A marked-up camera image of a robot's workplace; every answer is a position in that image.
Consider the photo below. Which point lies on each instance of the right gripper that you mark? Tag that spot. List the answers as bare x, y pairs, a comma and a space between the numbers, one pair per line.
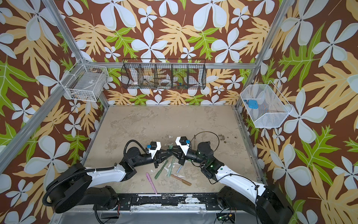
181, 152

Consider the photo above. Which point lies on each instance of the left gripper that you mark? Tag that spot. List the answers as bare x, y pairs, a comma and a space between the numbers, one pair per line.
160, 155

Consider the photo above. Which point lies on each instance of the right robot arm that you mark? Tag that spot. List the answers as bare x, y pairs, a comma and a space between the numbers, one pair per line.
266, 202

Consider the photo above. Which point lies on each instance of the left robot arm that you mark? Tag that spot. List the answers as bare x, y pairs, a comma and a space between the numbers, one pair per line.
85, 186

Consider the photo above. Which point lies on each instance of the light green pen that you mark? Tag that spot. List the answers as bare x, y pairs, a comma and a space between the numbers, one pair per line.
170, 168

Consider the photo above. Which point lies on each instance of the pink pen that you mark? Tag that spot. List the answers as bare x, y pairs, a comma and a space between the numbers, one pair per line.
151, 182

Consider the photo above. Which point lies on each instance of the brown pen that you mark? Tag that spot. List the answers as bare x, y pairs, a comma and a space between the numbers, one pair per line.
182, 180

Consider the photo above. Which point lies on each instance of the white tape roll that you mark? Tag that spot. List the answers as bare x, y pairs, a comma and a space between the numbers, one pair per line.
165, 82

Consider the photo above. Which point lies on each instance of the blue object in basket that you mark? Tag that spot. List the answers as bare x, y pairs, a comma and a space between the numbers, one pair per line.
252, 104

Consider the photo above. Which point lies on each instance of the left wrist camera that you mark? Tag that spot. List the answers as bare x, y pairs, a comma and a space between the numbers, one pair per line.
152, 148

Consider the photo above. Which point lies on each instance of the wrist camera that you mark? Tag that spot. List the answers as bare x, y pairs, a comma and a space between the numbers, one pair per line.
183, 143
152, 148

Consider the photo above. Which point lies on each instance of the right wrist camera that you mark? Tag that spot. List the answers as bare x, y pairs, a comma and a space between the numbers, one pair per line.
183, 143

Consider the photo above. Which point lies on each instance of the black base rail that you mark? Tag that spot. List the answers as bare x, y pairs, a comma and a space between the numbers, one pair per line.
202, 201

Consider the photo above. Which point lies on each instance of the black wire basket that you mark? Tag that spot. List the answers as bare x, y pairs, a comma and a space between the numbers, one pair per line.
146, 74

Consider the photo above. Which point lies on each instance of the white wire basket right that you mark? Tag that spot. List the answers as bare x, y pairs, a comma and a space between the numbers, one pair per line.
273, 109

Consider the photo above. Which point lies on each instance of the white wire basket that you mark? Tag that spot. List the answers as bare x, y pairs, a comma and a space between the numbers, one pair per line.
273, 109
85, 81

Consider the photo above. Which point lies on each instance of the white wire basket left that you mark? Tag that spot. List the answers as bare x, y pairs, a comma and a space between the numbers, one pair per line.
85, 81

